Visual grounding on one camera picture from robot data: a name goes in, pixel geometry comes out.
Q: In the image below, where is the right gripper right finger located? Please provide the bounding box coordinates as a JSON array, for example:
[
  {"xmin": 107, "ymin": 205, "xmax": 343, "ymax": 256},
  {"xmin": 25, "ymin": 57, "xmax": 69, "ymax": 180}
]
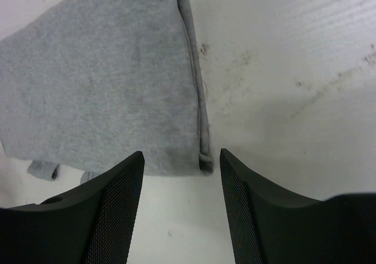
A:
[{"xmin": 220, "ymin": 149, "xmax": 375, "ymax": 263}]

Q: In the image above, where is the grey tank top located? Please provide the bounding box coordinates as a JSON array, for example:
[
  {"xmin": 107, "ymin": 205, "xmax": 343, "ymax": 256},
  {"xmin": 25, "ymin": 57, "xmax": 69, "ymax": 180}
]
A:
[{"xmin": 1, "ymin": 0, "xmax": 213, "ymax": 181}]

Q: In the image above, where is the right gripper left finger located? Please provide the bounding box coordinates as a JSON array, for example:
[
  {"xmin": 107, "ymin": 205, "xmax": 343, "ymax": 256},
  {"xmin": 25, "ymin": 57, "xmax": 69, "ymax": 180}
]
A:
[{"xmin": 1, "ymin": 151, "xmax": 145, "ymax": 263}]

